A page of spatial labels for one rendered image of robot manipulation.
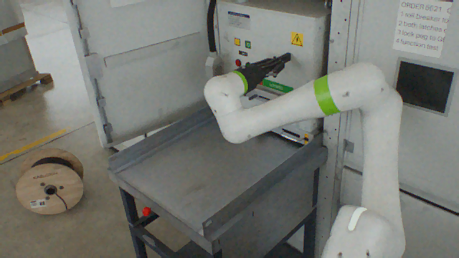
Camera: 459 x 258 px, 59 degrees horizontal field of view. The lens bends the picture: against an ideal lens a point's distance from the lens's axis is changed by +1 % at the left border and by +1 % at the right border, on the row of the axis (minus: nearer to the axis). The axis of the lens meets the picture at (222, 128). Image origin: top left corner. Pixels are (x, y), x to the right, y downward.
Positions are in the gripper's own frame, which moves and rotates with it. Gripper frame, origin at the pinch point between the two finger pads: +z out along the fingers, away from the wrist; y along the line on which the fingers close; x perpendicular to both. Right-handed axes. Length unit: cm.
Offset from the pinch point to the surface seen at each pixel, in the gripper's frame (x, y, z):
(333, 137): -32.2, 19.3, 7.9
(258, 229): -53, 15, -35
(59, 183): -99, -139, -51
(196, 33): 1.1, -49.7, 0.9
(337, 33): 10.8, 17.2, 8.1
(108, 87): -12, -60, -43
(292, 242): -105, 0, 8
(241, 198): -34, 14, -42
